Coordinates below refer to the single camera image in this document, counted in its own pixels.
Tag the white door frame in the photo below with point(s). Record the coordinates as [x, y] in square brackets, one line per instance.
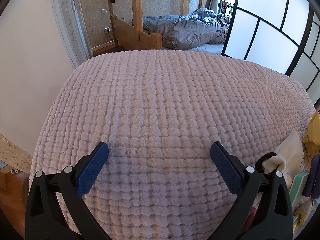
[71, 26]

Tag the wooden bunk bed frame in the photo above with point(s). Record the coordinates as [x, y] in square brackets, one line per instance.
[126, 17]

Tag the pink quilted blanket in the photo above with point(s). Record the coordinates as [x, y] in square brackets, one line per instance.
[159, 111]

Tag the black framed shoji screen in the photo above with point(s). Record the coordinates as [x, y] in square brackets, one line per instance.
[282, 35]

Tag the white drawstring pouch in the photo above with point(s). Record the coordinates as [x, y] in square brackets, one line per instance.
[288, 158]

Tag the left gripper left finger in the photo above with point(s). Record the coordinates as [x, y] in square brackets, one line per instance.
[55, 206]

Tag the yellow paper bag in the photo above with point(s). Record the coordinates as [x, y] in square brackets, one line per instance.
[311, 140]

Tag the grey crumpled duvet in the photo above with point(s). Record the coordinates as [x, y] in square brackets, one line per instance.
[183, 32]

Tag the purple foam tube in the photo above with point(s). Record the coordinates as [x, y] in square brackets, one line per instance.
[311, 188]

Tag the teal rectangular sponge block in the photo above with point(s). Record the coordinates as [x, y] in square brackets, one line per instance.
[297, 187]

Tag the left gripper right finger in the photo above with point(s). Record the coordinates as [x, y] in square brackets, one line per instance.
[262, 209]

